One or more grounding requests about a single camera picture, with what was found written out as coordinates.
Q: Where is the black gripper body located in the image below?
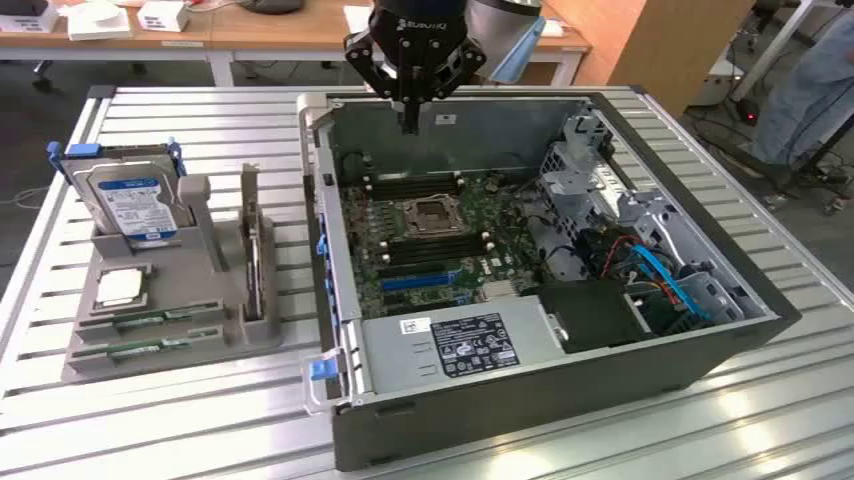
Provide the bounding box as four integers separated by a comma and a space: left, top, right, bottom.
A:
368, 0, 468, 101

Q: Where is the wooden desk white frame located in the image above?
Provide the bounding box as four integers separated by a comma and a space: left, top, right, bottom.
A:
207, 0, 594, 89
0, 0, 215, 89

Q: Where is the black rounded device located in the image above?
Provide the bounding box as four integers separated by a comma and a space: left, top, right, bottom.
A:
240, 0, 307, 15

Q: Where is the black wheeled stand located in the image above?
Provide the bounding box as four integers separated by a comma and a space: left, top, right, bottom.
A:
759, 117, 854, 217

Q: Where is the green RAM stick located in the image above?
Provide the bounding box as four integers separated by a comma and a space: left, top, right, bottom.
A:
102, 332, 203, 355
112, 306, 216, 327

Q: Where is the white paper booklet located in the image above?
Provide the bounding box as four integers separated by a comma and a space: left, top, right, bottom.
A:
343, 3, 375, 37

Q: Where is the grey power supply unit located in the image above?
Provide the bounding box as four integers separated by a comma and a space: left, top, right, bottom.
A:
359, 298, 568, 395

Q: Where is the black adaptor red light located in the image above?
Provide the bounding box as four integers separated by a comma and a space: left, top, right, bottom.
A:
732, 98, 763, 125

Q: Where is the black chair caster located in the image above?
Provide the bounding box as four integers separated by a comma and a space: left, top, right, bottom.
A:
29, 59, 58, 92

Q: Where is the blue expansion slot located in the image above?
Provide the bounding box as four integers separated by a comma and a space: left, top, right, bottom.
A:
379, 272, 452, 294

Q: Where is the black open PC case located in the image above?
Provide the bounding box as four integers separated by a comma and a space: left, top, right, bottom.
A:
296, 88, 803, 474

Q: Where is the silver CPU chip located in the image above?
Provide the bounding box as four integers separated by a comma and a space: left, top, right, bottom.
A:
92, 269, 149, 309

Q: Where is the white box black print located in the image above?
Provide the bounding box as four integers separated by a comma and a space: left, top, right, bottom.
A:
0, 5, 61, 34
136, 0, 192, 33

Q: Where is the person in jeans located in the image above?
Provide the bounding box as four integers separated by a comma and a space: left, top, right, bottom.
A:
746, 9, 854, 169

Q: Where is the graphics card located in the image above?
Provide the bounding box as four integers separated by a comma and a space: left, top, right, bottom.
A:
237, 160, 267, 322

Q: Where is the metal CPU socket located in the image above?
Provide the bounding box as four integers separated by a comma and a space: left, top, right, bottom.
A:
397, 192, 476, 237

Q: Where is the white flat carton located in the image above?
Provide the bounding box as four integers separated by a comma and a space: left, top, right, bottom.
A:
65, 2, 134, 42

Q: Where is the grey metal disk bay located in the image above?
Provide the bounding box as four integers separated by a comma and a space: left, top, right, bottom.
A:
536, 112, 779, 326

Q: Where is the hard disk with blue carrier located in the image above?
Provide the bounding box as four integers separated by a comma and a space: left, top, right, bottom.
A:
45, 139, 185, 250

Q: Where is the green motherboard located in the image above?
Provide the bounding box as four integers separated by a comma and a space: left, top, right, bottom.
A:
336, 169, 555, 319

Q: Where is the wooden cabinet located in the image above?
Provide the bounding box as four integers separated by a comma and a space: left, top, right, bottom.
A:
540, 0, 759, 119

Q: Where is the black RAM slot bank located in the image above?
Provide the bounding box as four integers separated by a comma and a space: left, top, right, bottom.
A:
364, 171, 467, 202
379, 232, 496, 265

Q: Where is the grey parts rack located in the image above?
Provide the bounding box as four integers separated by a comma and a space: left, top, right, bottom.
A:
60, 162, 285, 384

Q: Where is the black fan shroud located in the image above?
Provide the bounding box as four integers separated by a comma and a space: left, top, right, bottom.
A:
536, 279, 652, 355

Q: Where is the white machine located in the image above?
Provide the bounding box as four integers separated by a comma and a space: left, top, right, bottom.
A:
686, 47, 746, 107

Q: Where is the blue wire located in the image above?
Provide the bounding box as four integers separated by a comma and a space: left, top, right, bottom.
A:
630, 242, 706, 319

